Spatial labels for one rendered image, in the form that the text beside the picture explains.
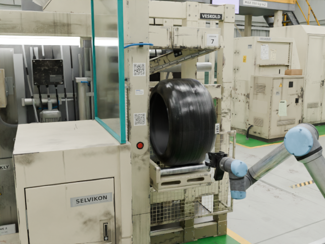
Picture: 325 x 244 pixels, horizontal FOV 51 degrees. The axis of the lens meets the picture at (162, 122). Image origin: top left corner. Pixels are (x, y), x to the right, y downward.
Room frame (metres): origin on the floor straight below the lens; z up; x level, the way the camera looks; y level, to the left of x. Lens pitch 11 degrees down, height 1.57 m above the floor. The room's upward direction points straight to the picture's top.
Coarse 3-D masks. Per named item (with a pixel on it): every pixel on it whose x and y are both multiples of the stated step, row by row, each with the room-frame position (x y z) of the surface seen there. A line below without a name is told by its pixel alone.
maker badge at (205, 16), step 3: (201, 15) 2.76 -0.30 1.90; (204, 15) 2.77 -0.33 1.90; (207, 15) 2.78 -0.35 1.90; (210, 15) 2.79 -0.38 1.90; (213, 15) 2.80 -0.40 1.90; (216, 15) 2.81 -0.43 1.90; (219, 15) 2.82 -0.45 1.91; (201, 18) 2.76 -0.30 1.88; (204, 18) 2.77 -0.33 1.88; (207, 18) 2.78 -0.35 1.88; (210, 18) 2.79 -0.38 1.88; (213, 18) 2.80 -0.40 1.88; (216, 18) 2.81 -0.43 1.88; (219, 18) 2.82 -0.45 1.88
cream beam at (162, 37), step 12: (156, 36) 2.30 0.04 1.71; (168, 36) 2.33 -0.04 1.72; (180, 36) 2.36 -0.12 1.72; (192, 36) 2.39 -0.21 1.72; (204, 36) 2.43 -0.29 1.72; (156, 48) 2.37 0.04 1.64; (168, 48) 2.37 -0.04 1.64; (180, 48) 2.37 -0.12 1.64; (192, 48) 2.40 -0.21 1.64; (204, 48) 2.43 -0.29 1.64; (216, 48) 2.46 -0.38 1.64
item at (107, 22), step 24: (96, 0) 1.60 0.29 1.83; (120, 0) 1.20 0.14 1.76; (96, 24) 1.62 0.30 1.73; (120, 24) 1.20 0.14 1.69; (96, 48) 1.64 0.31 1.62; (120, 48) 1.20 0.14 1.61; (96, 72) 1.66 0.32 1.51; (120, 72) 1.20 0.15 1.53; (96, 96) 1.68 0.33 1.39; (120, 96) 1.20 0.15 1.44; (96, 120) 1.67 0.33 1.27; (120, 120) 1.20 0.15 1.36
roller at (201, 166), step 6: (162, 168) 1.97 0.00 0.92; (168, 168) 1.98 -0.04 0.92; (174, 168) 1.99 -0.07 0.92; (180, 168) 2.00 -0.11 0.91; (186, 168) 2.01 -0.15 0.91; (192, 168) 2.02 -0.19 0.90; (198, 168) 2.04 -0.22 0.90; (204, 168) 2.05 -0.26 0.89; (162, 174) 1.96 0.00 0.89; (168, 174) 1.98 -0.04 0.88
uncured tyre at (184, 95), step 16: (176, 80) 2.09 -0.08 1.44; (192, 80) 2.12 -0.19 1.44; (160, 96) 2.35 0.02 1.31; (176, 96) 1.95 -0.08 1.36; (192, 96) 1.97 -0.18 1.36; (208, 96) 2.01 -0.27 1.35; (160, 112) 2.40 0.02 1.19; (176, 112) 1.90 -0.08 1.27; (192, 112) 1.91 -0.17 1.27; (208, 112) 1.95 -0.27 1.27; (160, 128) 2.38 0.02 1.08; (176, 128) 1.89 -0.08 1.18; (192, 128) 1.89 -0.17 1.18; (208, 128) 1.93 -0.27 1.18; (160, 144) 2.32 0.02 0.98; (176, 144) 1.90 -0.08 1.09; (192, 144) 1.90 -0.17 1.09; (208, 144) 1.94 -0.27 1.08; (160, 160) 2.09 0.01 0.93; (176, 160) 1.95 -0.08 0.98; (192, 160) 1.99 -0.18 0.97
